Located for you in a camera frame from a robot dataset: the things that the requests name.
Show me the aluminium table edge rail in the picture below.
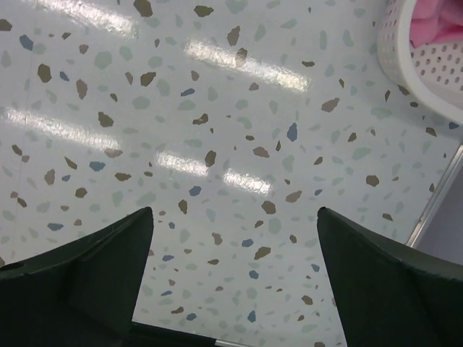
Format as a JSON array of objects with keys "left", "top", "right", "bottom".
[{"left": 406, "top": 145, "right": 462, "bottom": 248}]

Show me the bright pink garment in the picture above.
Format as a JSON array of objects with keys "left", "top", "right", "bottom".
[{"left": 409, "top": 0, "right": 462, "bottom": 48}]

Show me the white perforated laundry basket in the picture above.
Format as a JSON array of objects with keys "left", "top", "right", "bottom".
[{"left": 377, "top": 1, "right": 462, "bottom": 124}]

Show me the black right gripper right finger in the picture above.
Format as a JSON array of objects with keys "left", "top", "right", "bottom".
[{"left": 317, "top": 207, "right": 462, "bottom": 346}]

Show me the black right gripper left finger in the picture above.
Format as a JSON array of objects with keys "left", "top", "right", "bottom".
[{"left": 1, "top": 207, "right": 154, "bottom": 346}]

